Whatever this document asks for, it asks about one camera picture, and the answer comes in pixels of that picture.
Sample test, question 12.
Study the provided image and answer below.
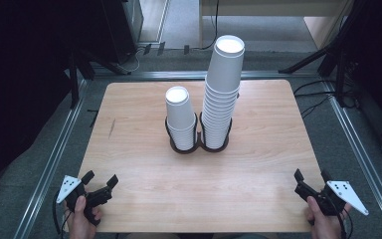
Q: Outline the left hand-held gripper cable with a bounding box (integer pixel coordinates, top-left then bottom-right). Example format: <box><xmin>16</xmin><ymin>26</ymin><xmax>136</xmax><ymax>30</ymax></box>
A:
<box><xmin>52</xmin><ymin>189</ymin><xmax>75</xmax><ymax>237</ymax></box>

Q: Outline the right hand-held gripper cable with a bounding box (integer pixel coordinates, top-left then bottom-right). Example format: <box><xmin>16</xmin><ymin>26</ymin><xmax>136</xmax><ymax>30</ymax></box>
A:
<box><xmin>334</xmin><ymin>203</ymin><xmax>354</xmax><ymax>239</ymax></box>

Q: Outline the black tripod stand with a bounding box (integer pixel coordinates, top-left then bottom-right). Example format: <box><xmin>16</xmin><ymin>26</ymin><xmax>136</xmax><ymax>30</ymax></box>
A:
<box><xmin>278</xmin><ymin>0</ymin><xmax>382</xmax><ymax>109</ymax></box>

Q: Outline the hand-held gripper cable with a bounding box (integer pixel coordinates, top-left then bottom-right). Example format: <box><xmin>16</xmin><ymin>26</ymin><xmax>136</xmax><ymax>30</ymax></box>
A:
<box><xmin>52</xmin><ymin>189</ymin><xmax>75</xmax><ymax>237</ymax></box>
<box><xmin>334</xmin><ymin>203</ymin><xmax>354</xmax><ymax>239</ymax></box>

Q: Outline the aluminium frame rail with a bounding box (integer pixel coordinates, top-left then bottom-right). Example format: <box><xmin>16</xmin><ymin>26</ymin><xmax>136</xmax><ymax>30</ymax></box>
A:
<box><xmin>321</xmin><ymin>79</ymin><xmax>382</xmax><ymax>239</ymax></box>
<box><xmin>13</xmin><ymin>79</ymin><xmax>90</xmax><ymax>239</ymax></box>
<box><xmin>92</xmin><ymin>70</ymin><xmax>320</xmax><ymax>81</ymax></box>

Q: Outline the black double cup holder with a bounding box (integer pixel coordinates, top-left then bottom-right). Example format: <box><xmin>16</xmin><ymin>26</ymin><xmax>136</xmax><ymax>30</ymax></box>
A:
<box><xmin>164</xmin><ymin>112</ymin><xmax>233</xmax><ymax>155</ymax></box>

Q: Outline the tall stack of paper cups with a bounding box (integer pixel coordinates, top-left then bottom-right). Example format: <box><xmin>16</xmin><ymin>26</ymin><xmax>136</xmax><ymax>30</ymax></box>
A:
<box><xmin>200</xmin><ymin>34</ymin><xmax>246</xmax><ymax>149</ymax></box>

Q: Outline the short stack of paper cups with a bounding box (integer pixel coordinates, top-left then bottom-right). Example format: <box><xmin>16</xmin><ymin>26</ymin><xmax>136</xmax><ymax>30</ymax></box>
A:
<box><xmin>164</xmin><ymin>86</ymin><xmax>198</xmax><ymax>151</ymax></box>

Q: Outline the person's right hand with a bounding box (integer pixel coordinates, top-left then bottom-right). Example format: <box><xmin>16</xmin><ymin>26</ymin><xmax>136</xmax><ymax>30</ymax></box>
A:
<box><xmin>303</xmin><ymin>195</ymin><xmax>353</xmax><ymax>239</ymax></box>

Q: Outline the person's left hand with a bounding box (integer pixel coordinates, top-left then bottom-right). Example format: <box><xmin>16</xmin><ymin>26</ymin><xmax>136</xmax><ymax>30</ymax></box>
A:
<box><xmin>63</xmin><ymin>195</ymin><xmax>103</xmax><ymax>239</ymax></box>

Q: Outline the black floor cable bundle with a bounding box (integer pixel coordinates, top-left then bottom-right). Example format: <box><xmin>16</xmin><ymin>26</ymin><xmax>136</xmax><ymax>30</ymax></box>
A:
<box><xmin>292</xmin><ymin>79</ymin><xmax>361</xmax><ymax>120</ymax></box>

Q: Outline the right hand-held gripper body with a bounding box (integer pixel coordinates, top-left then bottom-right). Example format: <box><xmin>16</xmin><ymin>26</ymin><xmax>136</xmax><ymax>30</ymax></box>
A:
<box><xmin>293</xmin><ymin>179</ymin><xmax>370</xmax><ymax>217</ymax></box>

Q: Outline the dark curtain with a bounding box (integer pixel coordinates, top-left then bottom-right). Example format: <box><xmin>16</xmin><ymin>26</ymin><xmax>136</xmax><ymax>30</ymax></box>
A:
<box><xmin>0</xmin><ymin>0</ymin><xmax>104</xmax><ymax>220</ymax></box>

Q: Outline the white floor cable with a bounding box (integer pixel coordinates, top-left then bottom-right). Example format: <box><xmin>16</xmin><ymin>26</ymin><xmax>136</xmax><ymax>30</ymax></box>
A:
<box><xmin>118</xmin><ymin>46</ymin><xmax>146</xmax><ymax>75</ymax></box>

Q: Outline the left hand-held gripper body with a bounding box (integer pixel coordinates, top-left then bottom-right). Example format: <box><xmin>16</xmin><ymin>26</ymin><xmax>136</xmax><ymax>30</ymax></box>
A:
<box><xmin>56</xmin><ymin>174</ymin><xmax>113</xmax><ymax>227</ymax></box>

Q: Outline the black metal stand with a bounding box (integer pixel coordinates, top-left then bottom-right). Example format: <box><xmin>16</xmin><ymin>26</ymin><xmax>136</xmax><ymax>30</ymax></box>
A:
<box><xmin>67</xmin><ymin>49</ymin><xmax>96</xmax><ymax>110</ymax></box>

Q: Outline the light wooden furniture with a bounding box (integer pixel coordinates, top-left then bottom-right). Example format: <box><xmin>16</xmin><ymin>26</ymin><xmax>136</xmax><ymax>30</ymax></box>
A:
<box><xmin>198</xmin><ymin>0</ymin><xmax>356</xmax><ymax>50</ymax></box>

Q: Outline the black cabinet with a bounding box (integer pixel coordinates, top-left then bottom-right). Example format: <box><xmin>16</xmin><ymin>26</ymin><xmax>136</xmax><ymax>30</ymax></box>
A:
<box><xmin>99</xmin><ymin>0</ymin><xmax>144</xmax><ymax>65</ymax></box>

